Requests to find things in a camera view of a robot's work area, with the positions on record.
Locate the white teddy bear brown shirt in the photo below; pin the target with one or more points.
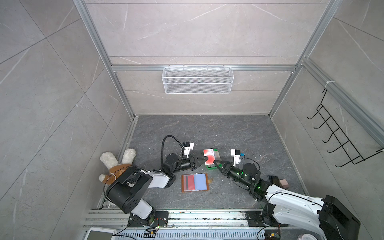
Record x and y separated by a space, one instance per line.
115 169

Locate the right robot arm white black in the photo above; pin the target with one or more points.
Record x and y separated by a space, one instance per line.
327 217

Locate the white wire mesh basket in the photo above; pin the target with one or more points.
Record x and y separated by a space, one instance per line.
197 80

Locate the aluminium front rail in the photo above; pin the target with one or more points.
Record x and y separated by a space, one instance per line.
198 218

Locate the black wire hook rack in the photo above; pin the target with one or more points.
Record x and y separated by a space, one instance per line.
339 135

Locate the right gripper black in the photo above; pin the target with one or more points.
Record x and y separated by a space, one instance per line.
227 168

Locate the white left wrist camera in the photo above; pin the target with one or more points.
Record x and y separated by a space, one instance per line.
187 148

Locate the stack of cards in bin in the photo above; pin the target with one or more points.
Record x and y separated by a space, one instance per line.
217 155

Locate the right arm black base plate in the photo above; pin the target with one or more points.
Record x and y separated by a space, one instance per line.
258 219

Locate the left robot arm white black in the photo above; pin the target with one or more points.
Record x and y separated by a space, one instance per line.
127 191

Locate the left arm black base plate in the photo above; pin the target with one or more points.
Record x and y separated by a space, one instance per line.
155 219

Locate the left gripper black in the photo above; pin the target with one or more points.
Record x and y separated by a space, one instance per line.
193 157

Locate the white tablet device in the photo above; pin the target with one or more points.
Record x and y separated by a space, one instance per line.
97 233

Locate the brown leather card holder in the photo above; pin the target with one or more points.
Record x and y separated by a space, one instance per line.
201 182

